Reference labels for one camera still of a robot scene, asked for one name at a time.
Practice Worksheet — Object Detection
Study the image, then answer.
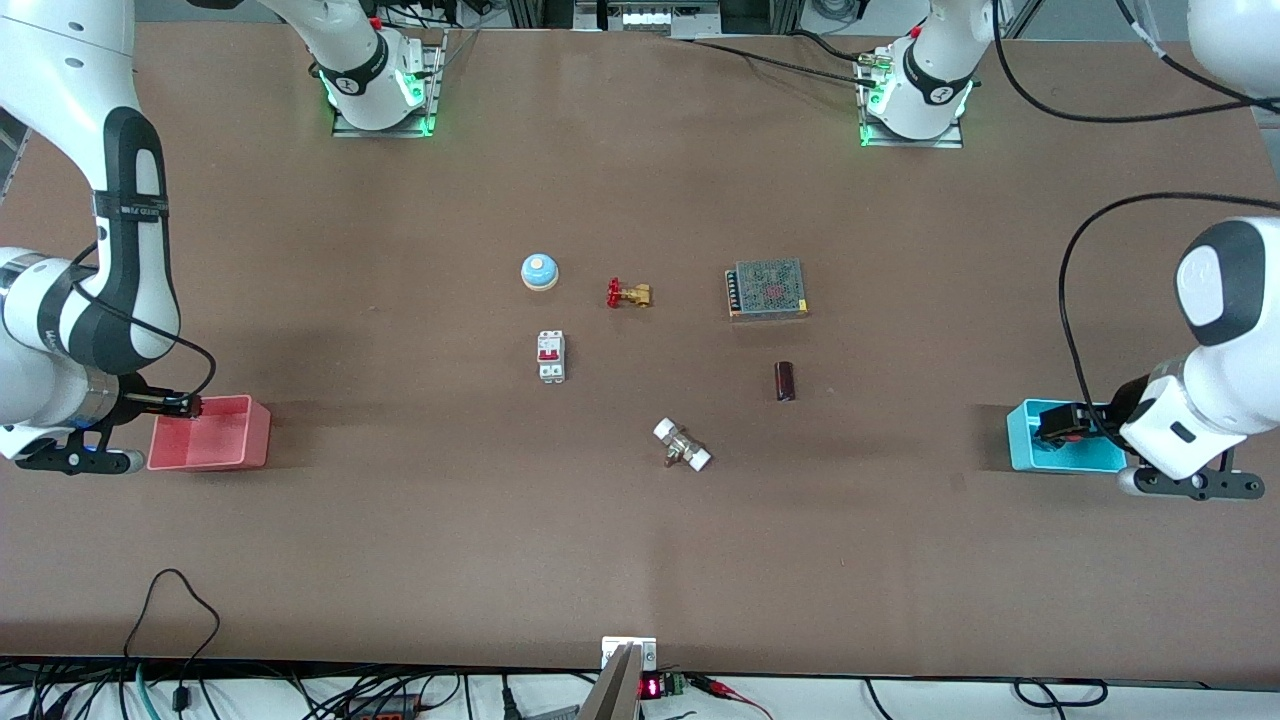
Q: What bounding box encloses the cyan plastic box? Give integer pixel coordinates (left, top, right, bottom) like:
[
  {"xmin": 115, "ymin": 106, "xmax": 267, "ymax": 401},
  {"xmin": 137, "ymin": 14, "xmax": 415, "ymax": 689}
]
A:
[{"xmin": 1007, "ymin": 398, "xmax": 1131, "ymax": 474}]

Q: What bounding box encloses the pink plastic box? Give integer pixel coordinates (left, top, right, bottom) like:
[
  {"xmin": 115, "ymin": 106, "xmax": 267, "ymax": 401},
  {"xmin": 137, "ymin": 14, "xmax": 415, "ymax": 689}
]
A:
[{"xmin": 147, "ymin": 395, "xmax": 272, "ymax": 471}]

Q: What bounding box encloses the metal mesh power supply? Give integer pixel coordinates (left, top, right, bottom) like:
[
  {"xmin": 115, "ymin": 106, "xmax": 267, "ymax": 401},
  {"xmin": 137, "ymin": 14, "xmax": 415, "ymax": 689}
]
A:
[{"xmin": 726, "ymin": 259, "xmax": 809, "ymax": 322}]

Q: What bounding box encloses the silver fitting with white caps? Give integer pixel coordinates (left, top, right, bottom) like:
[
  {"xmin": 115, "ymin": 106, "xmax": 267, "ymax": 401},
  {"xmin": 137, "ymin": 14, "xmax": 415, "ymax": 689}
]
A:
[{"xmin": 653, "ymin": 418, "xmax": 713, "ymax": 473}]

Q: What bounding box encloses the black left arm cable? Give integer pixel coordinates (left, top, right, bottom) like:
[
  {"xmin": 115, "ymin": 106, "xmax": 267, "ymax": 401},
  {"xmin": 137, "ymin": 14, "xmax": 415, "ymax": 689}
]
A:
[{"xmin": 990, "ymin": 0, "xmax": 1280, "ymax": 426}]

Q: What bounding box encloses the black looped cable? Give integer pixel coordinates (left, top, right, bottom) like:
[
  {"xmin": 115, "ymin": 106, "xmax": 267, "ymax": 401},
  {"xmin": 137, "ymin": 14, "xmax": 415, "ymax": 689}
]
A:
[{"xmin": 122, "ymin": 568, "xmax": 222, "ymax": 693}]

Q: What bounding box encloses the black coiled table edge cable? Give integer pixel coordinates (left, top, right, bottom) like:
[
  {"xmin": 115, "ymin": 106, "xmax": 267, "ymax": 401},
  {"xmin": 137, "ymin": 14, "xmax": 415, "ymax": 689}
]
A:
[{"xmin": 1012, "ymin": 677, "xmax": 1110, "ymax": 710}]

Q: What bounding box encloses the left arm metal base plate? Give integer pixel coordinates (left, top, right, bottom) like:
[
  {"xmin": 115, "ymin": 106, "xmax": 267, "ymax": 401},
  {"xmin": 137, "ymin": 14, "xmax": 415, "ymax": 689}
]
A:
[{"xmin": 857, "ymin": 50, "xmax": 967, "ymax": 150}]

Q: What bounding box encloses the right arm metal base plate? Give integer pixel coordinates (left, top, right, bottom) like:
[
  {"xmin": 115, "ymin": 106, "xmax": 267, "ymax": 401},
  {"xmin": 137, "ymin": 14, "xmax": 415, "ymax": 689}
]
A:
[{"xmin": 332, "ymin": 28, "xmax": 446, "ymax": 139}]

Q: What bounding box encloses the red clip lead wire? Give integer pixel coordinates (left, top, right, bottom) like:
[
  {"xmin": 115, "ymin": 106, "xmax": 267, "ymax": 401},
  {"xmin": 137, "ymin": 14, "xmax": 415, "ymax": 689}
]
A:
[{"xmin": 690, "ymin": 675, "xmax": 773, "ymax": 720}]

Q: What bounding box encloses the black cable to arm base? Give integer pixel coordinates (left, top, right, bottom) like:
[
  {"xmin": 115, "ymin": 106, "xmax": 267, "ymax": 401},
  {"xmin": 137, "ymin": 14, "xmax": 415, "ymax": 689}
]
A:
[{"xmin": 680, "ymin": 35, "xmax": 881, "ymax": 86}]

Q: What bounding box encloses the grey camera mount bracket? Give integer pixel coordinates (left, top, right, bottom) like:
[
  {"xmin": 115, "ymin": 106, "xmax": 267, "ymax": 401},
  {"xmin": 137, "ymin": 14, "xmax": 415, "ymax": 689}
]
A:
[{"xmin": 575, "ymin": 636, "xmax": 659, "ymax": 720}]

